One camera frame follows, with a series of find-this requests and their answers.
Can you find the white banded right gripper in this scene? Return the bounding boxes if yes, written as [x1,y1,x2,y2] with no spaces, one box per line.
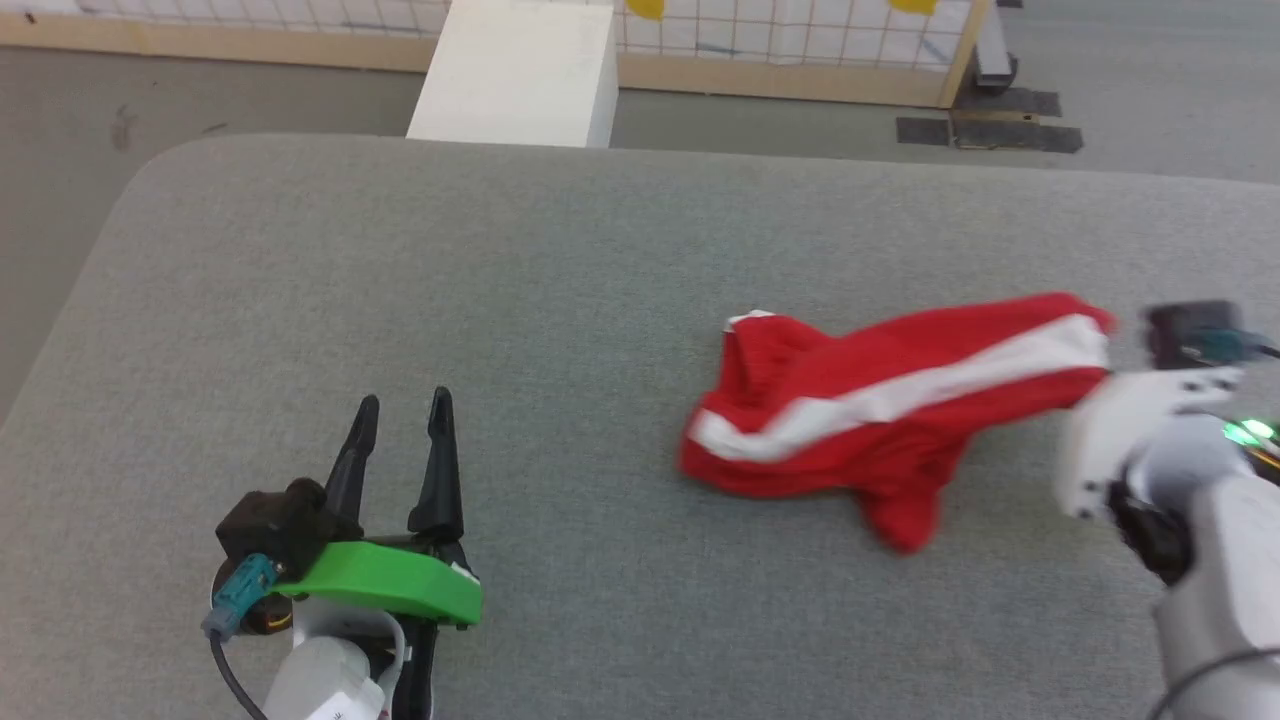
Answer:
[1056,364,1248,522]

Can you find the wooden framed white grid panel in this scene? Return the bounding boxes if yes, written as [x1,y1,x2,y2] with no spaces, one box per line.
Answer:
[0,0,993,110]

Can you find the white rectangular box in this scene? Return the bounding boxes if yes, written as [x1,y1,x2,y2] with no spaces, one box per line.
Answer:
[405,0,621,150]

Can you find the black cable with teal plug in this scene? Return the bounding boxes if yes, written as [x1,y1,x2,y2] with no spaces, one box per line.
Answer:
[200,553,287,720]

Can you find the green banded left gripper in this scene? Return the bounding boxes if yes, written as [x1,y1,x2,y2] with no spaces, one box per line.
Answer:
[270,386,484,720]

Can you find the red shorts with white stripe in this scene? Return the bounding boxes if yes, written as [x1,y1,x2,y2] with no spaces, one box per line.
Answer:
[678,291,1117,555]

